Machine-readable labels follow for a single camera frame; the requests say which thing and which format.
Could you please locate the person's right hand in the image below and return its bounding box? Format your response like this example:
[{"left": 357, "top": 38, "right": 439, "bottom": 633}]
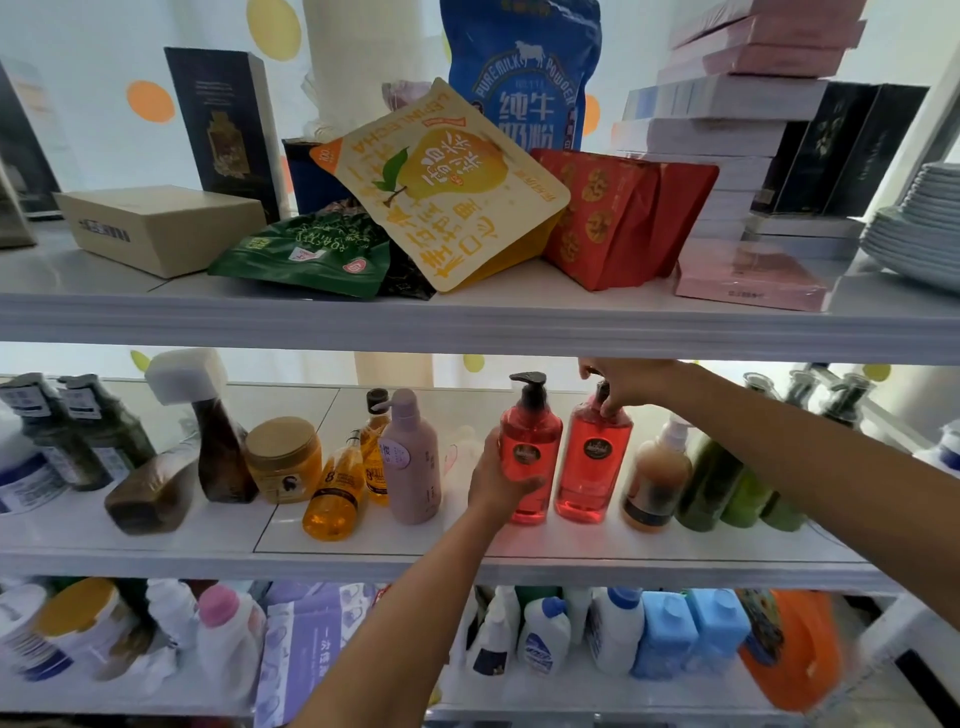
[{"left": 578, "top": 357, "right": 685, "bottom": 418}]

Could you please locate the person's left hand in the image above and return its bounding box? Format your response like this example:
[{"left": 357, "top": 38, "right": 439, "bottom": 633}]
[{"left": 468, "top": 429, "right": 547, "bottom": 530}]

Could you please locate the red pump bottle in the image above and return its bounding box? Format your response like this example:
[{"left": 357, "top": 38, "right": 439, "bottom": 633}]
[
  {"left": 554, "top": 379, "right": 635, "bottom": 525},
  {"left": 499, "top": 372, "right": 564, "bottom": 526}
]

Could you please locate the person's left forearm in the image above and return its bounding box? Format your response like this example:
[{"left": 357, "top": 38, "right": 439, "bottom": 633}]
[{"left": 291, "top": 504, "right": 519, "bottom": 728}]

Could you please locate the person's right forearm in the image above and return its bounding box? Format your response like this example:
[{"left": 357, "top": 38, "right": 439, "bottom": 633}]
[{"left": 671, "top": 363, "right": 960, "bottom": 630}]

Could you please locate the brown bottle with white pump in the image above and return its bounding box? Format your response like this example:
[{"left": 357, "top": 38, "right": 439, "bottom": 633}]
[{"left": 620, "top": 413, "right": 696, "bottom": 534}]

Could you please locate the mauve pump bottle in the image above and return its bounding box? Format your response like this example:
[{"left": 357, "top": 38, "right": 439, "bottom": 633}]
[{"left": 372, "top": 387, "right": 443, "bottom": 527}]

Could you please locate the white shelf unit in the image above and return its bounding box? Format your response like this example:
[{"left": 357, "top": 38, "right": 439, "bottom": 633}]
[{"left": 0, "top": 217, "right": 960, "bottom": 728}]

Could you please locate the green pump bottle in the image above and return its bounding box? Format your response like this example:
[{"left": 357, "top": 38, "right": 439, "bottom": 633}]
[
  {"left": 719, "top": 370, "right": 817, "bottom": 529},
  {"left": 759, "top": 374, "right": 876, "bottom": 534},
  {"left": 674, "top": 372, "right": 783, "bottom": 534}
]

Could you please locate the small white blue-capped bottle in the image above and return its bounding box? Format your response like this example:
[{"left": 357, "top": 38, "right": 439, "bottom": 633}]
[{"left": 516, "top": 597, "right": 573, "bottom": 678}]

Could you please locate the white spray bottle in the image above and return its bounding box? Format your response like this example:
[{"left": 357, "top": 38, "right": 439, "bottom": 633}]
[{"left": 464, "top": 585, "right": 523, "bottom": 678}]

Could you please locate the orange bottle with black cap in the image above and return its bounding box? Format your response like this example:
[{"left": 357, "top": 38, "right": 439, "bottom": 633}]
[{"left": 359, "top": 387, "right": 393, "bottom": 506}]

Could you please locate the tall white blue-capped bottle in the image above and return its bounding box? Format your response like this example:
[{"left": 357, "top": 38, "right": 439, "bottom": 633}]
[{"left": 584, "top": 586, "right": 647, "bottom": 678}]

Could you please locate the pink flat box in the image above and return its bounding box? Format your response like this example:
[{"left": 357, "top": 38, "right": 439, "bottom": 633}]
[{"left": 673, "top": 238, "right": 850, "bottom": 313}]

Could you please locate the red patterned packet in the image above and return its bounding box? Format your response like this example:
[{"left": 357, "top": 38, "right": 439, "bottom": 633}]
[{"left": 530, "top": 147, "right": 663, "bottom": 293}]

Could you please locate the orange bottle with black label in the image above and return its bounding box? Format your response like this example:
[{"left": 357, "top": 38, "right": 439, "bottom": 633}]
[{"left": 302, "top": 430, "right": 369, "bottom": 543}]

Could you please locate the light blue bottle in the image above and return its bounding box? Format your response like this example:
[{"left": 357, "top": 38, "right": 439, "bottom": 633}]
[
  {"left": 685, "top": 588, "right": 753, "bottom": 670},
  {"left": 630, "top": 590, "right": 700, "bottom": 681}
]

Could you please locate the plain red packet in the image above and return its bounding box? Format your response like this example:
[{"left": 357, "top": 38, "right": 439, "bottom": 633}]
[{"left": 649, "top": 160, "right": 720, "bottom": 279}]

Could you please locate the dark snack bag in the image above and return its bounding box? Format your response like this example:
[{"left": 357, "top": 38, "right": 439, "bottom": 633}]
[{"left": 377, "top": 238, "right": 438, "bottom": 302}]

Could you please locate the grey flat box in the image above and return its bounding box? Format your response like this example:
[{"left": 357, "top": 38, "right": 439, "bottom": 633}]
[{"left": 741, "top": 213, "right": 869, "bottom": 262}]

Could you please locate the yellow pear print pouch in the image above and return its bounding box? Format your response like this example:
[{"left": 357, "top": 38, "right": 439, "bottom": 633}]
[{"left": 310, "top": 77, "right": 572, "bottom": 294}]

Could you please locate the purple printed pack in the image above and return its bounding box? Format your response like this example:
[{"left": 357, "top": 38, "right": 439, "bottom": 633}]
[{"left": 253, "top": 580, "right": 378, "bottom": 728}]

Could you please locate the brown bottle with white cap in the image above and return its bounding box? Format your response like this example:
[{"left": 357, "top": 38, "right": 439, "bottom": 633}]
[{"left": 144, "top": 348, "right": 261, "bottom": 504}]

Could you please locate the orange detergent jug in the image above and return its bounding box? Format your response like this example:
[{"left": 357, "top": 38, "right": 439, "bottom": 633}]
[{"left": 735, "top": 588, "right": 846, "bottom": 714}]

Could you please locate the stack of flat pastel boxes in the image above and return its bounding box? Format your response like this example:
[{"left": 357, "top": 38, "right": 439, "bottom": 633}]
[{"left": 609, "top": 0, "right": 870, "bottom": 243}]

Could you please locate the green snack bag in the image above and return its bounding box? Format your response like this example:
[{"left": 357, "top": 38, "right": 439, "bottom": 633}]
[{"left": 207, "top": 211, "right": 392, "bottom": 300}]

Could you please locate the black box with leaf print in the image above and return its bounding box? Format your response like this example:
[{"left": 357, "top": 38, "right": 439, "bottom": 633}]
[
  {"left": 823, "top": 84, "right": 931, "bottom": 219},
  {"left": 752, "top": 81, "right": 880, "bottom": 216}
]

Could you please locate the white bottle with blue cap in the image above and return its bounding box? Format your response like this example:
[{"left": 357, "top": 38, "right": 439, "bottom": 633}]
[{"left": 910, "top": 418, "right": 960, "bottom": 479}]

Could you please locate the white bottle with pink cap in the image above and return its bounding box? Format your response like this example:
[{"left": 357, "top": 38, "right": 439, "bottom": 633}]
[{"left": 195, "top": 584, "right": 268, "bottom": 700}]

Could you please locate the stack of white plates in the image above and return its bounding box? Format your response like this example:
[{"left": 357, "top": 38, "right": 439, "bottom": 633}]
[{"left": 859, "top": 162, "right": 960, "bottom": 294}]

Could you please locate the blue milk powder bag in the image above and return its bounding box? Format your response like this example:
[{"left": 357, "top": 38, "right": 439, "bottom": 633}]
[{"left": 439, "top": 0, "right": 603, "bottom": 153}]

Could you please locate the brown squeeze bottle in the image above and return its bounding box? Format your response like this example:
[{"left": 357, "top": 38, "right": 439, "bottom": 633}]
[{"left": 104, "top": 433, "right": 204, "bottom": 537}]

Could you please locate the plain white bottle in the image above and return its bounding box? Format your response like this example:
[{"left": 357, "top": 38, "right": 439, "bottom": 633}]
[{"left": 145, "top": 578, "right": 201, "bottom": 655}]

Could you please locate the dark green labelled bottle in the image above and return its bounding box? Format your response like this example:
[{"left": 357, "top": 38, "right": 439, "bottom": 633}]
[
  {"left": 0, "top": 372, "right": 108, "bottom": 493},
  {"left": 57, "top": 373, "right": 157, "bottom": 483}
]

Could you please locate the white paper roll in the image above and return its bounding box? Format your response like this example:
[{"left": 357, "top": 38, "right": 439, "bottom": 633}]
[{"left": 301, "top": 0, "right": 445, "bottom": 141}]

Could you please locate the beige cardboard box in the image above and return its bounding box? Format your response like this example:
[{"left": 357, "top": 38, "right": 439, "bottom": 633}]
[{"left": 55, "top": 185, "right": 268, "bottom": 279}]

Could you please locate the dark book with gold print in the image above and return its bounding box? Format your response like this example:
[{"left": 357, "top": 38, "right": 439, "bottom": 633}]
[{"left": 164, "top": 47, "right": 291, "bottom": 224}]

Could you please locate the white bottle with blue label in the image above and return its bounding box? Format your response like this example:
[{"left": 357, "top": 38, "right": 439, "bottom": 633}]
[{"left": 0, "top": 423, "right": 70, "bottom": 516}]

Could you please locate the white tub with blue label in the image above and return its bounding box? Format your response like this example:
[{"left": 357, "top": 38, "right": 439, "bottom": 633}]
[{"left": 0, "top": 583, "right": 74, "bottom": 684}]

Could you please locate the dark picture frame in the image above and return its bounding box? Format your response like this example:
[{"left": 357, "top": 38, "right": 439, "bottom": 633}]
[{"left": 0, "top": 58, "right": 63, "bottom": 220}]

